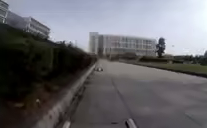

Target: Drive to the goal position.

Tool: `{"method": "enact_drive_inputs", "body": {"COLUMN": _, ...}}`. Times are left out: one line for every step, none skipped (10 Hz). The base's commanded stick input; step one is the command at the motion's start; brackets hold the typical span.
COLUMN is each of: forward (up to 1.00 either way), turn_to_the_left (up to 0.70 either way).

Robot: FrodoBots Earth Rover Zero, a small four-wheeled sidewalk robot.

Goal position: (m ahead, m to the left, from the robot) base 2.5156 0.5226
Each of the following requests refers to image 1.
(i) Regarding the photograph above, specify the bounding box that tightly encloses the large pale building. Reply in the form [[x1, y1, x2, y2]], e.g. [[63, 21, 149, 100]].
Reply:
[[88, 31, 158, 58]]

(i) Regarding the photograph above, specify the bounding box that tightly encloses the low dark hedge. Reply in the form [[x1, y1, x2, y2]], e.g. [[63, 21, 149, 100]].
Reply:
[[110, 51, 207, 66]]

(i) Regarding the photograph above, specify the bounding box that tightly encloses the grey concrete road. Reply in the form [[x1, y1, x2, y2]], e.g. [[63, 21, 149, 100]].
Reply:
[[65, 58, 207, 128]]

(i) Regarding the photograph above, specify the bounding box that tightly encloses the concrete kerb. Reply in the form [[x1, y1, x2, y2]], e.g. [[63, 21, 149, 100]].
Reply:
[[32, 61, 98, 128]]

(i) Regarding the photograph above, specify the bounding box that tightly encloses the tall dark tree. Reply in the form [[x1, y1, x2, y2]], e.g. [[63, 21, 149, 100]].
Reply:
[[155, 36, 167, 59]]

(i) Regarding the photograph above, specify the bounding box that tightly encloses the robot's own part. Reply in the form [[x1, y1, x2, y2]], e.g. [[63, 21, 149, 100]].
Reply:
[[125, 118, 138, 128], [62, 120, 72, 128]]

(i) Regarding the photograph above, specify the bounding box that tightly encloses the dark hedge bank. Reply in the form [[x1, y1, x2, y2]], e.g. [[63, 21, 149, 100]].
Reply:
[[0, 18, 98, 128]]

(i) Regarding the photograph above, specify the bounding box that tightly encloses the grass verge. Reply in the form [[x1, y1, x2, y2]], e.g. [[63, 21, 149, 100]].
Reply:
[[119, 59, 207, 80]]

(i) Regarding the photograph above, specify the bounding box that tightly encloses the pale building on slope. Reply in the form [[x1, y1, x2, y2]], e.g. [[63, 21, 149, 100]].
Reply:
[[0, 0, 52, 41]]

